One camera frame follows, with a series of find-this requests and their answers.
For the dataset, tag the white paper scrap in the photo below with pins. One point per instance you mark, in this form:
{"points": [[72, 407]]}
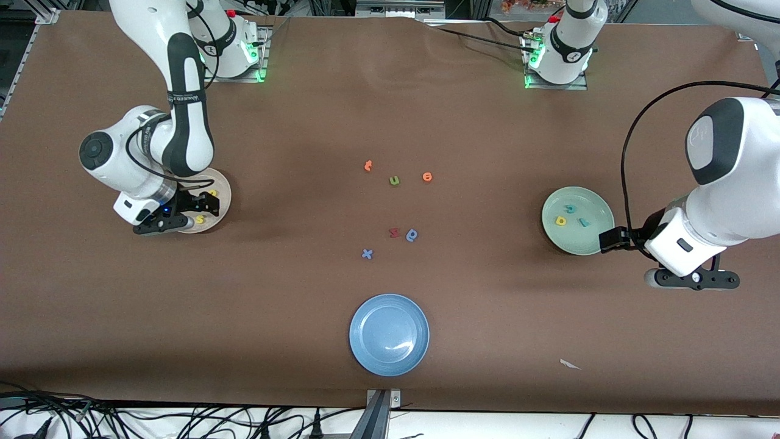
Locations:
{"points": [[568, 364]]}

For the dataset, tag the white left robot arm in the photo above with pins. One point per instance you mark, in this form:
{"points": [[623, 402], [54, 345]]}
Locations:
{"points": [[731, 183]]}

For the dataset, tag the aluminium edge profile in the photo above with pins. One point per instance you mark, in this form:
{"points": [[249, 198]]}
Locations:
{"points": [[46, 15]]}

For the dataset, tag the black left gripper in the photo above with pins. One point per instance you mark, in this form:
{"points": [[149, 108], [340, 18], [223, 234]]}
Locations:
{"points": [[637, 236]]}

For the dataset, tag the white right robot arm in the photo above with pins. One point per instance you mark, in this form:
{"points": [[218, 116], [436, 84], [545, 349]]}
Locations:
{"points": [[183, 110]]}

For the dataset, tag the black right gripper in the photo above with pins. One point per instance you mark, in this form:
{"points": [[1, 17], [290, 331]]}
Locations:
{"points": [[184, 202]]}

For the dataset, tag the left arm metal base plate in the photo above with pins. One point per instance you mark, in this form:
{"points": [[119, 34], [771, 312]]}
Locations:
{"points": [[557, 87]]}

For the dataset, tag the blue foam letter a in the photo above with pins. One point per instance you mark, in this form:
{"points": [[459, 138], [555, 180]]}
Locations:
{"points": [[408, 235]]}

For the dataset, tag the grey metal camera mount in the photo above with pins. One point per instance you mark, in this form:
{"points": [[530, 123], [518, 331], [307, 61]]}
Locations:
{"points": [[375, 421]]}

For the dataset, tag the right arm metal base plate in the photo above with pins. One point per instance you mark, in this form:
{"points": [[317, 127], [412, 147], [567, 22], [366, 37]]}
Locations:
{"points": [[234, 79]]}

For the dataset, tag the green plate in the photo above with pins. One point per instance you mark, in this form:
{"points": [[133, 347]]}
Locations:
{"points": [[579, 241]]}

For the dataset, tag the beige brown plate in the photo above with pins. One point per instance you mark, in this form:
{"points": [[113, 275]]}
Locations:
{"points": [[224, 195]]}

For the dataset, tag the silver background box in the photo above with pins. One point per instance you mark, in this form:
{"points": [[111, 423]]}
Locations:
{"points": [[396, 9]]}

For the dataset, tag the blue plate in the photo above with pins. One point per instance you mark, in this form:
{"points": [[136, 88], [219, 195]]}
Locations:
{"points": [[389, 335]]}

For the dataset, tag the orange background clutter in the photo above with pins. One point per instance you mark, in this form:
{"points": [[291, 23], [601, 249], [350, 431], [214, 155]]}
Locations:
{"points": [[524, 5]]}

